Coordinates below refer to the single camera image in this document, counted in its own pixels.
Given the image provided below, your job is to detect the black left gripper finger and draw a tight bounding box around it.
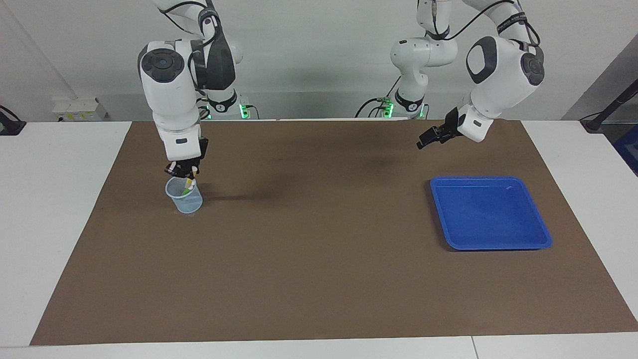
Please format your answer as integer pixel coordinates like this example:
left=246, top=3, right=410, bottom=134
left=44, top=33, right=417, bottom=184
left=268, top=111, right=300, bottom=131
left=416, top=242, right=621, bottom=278
left=417, top=127, right=446, bottom=150

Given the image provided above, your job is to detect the translucent pale blue cup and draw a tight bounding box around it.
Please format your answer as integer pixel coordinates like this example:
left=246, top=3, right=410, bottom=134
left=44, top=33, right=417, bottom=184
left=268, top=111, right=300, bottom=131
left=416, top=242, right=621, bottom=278
left=165, top=176, right=204, bottom=214

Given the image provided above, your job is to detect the blue plastic tray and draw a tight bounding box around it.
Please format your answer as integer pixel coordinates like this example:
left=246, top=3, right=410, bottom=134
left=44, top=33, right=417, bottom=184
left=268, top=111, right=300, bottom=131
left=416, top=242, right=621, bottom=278
left=430, top=176, right=553, bottom=251

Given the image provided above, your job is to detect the black pole stand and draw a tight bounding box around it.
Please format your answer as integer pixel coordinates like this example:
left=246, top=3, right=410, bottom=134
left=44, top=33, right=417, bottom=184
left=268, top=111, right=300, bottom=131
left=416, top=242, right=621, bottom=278
left=580, top=79, right=638, bottom=134

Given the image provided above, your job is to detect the brown table mat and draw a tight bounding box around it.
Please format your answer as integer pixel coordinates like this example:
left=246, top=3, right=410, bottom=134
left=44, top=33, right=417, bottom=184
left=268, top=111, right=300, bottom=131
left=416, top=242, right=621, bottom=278
left=30, top=119, right=638, bottom=346

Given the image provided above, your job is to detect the black table clamp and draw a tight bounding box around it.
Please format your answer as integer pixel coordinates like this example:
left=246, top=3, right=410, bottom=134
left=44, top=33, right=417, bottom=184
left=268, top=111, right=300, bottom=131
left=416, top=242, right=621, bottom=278
left=0, top=105, right=27, bottom=136

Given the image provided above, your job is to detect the blue box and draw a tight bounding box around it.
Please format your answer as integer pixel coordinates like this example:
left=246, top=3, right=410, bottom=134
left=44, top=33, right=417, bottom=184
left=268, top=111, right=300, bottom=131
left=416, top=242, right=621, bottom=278
left=612, top=125, right=638, bottom=177

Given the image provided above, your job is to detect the black base cable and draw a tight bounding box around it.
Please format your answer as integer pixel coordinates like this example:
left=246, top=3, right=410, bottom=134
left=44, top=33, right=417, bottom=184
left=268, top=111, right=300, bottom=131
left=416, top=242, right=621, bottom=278
left=354, top=75, right=402, bottom=119

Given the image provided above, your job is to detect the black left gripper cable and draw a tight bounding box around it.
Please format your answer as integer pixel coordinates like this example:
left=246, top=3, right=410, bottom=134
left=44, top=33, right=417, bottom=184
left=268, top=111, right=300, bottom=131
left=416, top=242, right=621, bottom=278
left=430, top=0, right=541, bottom=48

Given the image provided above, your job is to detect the white wall power box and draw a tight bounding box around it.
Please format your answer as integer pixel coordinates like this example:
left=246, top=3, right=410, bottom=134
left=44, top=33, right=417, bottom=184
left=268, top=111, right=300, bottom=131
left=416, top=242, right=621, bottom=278
left=52, top=97, right=108, bottom=123

